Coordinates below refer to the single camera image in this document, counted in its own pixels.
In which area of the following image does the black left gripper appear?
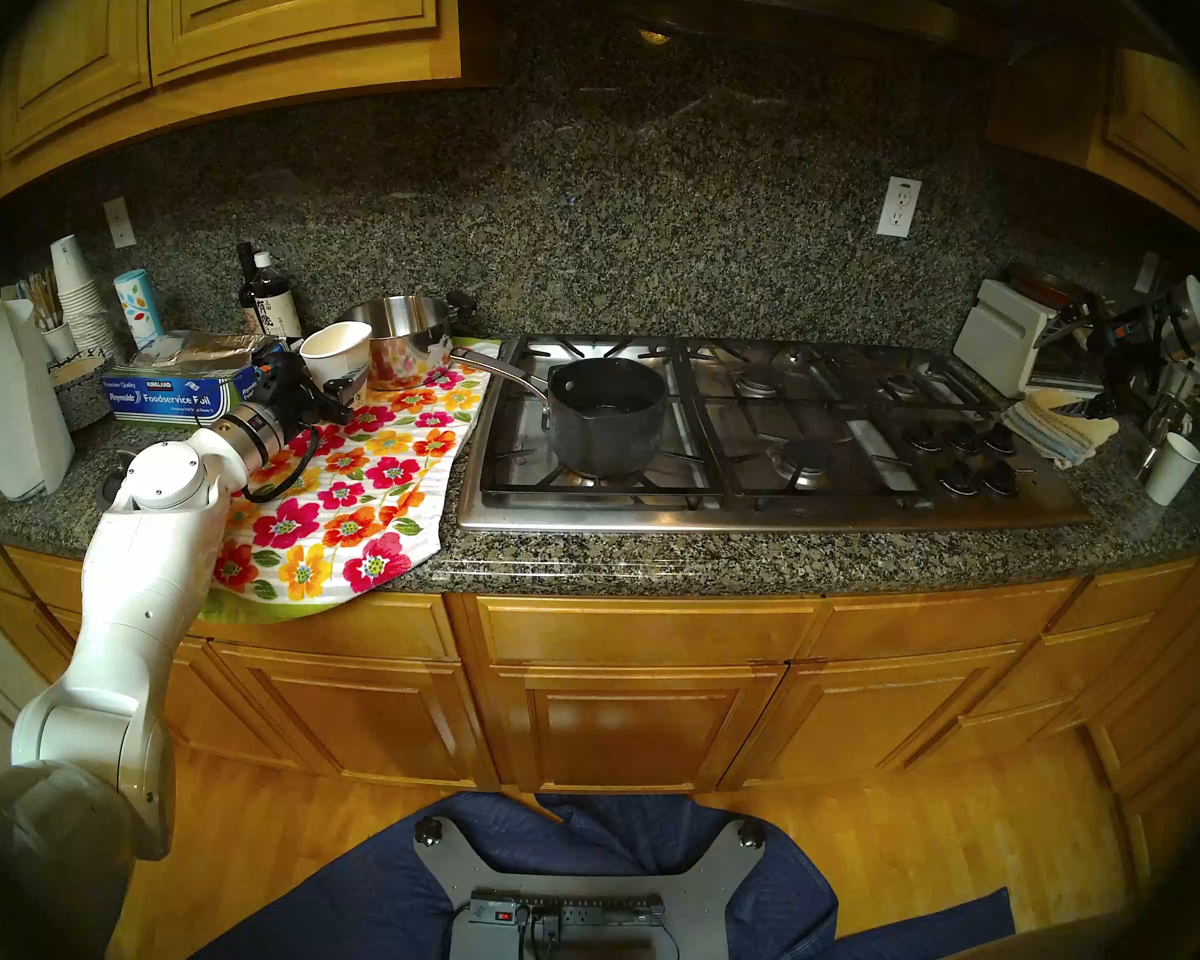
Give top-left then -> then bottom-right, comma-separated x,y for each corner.
252,353 -> 361,434

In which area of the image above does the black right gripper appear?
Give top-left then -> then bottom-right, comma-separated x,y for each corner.
1035,296 -> 1161,419

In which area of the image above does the large white paper cup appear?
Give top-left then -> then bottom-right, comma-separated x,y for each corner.
300,321 -> 373,409

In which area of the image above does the stainless steel stock pot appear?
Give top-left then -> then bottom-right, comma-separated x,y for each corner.
340,293 -> 479,389

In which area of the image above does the small white paper cup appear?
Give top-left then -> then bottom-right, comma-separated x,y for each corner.
1145,432 -> 1200,507

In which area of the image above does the blue patterned paper cup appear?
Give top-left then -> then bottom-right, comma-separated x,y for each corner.
114,270 -> 166,349

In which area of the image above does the white cup with wooden utensils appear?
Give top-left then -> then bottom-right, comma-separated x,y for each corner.
20,271 -> 81,361

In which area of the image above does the folded striped dish cloth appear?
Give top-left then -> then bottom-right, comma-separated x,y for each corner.
1003,388 -> 1121,469

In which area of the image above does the floral kitchen towel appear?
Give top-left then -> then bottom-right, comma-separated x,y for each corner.
200,338 -> 501,624

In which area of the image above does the dark bottle with white label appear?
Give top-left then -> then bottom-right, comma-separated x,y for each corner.
250,252 -> 303,339

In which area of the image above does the blue foodservice foil box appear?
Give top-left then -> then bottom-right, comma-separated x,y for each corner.
102,331 -> 291,426

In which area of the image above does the black round lid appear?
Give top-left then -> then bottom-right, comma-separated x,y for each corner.
100,450 -> 143,509

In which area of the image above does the wooden upper cabinet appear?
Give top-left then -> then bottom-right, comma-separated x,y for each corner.
0,0 -> 461,229
985,43 -> 1200,249

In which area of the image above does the dark patterned bowl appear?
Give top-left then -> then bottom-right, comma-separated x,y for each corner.
50,355 -> 116,431

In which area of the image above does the stack of white paper cups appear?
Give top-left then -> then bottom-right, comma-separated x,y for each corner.
50,235 -> 126,361

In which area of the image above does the white paper towel roll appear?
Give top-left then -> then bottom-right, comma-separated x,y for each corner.
0,298 -> 76,501

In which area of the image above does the stainless steel gas cooktop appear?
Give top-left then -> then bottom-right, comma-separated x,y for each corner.
457,334 -> 1093,534

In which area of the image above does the wooden lower cabinet run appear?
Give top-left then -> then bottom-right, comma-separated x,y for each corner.
0,533 -> 1200,889

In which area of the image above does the blue moving blanket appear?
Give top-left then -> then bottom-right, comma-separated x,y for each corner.
190,793 -> 1017,960

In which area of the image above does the grey power strip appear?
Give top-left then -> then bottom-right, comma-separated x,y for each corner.
470,893 -> 666,929

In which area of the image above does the grey robot torso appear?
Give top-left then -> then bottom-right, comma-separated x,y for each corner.
0,758 -> 171,960

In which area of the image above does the white wall power outlet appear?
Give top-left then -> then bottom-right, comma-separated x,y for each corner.
877,176 -> 923,239

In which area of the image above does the black saucepan with steel handle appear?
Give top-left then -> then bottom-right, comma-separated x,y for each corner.
450,348 -> 669,479

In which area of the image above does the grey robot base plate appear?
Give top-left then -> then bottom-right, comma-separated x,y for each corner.
415,816 -> 767,960

